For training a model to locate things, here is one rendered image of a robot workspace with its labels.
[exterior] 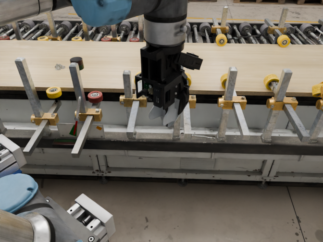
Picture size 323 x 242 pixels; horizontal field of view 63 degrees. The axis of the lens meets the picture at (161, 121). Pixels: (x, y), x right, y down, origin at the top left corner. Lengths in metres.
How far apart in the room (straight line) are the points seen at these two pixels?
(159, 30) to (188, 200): 1.74
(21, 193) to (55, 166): 1.63
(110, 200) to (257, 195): 1.12
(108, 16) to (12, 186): 0.40
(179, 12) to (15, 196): 0.45
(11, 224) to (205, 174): 1.71
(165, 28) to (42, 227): 0.38
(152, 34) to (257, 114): 1.33
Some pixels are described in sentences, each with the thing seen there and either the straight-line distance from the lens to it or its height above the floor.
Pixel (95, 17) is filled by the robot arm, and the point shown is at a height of 1.60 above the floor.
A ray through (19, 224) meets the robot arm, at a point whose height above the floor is 1.33.
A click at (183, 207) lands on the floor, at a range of 2.05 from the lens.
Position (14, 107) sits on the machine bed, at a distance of 1.91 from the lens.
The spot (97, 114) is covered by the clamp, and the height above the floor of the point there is 0.87.
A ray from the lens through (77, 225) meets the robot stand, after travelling 0.80.
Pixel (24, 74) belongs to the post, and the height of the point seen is 1.09.
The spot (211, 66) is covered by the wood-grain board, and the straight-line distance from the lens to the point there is 1.83.
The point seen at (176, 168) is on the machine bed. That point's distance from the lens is 2.05.
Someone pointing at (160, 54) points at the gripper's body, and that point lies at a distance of 0.47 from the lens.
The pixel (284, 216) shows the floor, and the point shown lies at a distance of 2.19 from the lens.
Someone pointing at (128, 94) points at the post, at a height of 0.99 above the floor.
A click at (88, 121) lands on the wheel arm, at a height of 0.86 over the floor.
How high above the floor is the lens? 1.70
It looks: 38 degrees down
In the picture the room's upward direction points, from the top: straight up
